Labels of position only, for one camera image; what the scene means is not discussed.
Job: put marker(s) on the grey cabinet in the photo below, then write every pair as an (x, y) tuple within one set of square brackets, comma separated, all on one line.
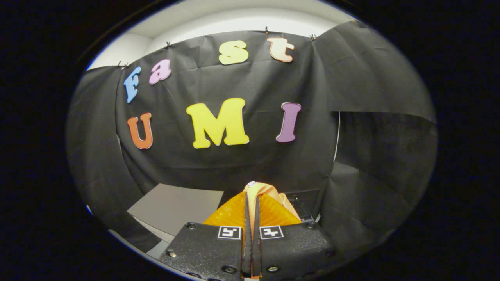
[(175, 207)]

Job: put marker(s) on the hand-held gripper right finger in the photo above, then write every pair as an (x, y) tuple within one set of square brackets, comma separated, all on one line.
[(293, 249)]

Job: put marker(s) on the black backdrop cloth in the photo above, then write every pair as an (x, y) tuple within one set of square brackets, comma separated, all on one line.
[(242, 164)]

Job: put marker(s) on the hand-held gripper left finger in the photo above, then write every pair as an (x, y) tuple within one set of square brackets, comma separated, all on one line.
[(211, 249)]

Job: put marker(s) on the orange garment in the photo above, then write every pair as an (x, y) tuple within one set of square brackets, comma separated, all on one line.
[(269, 193)]

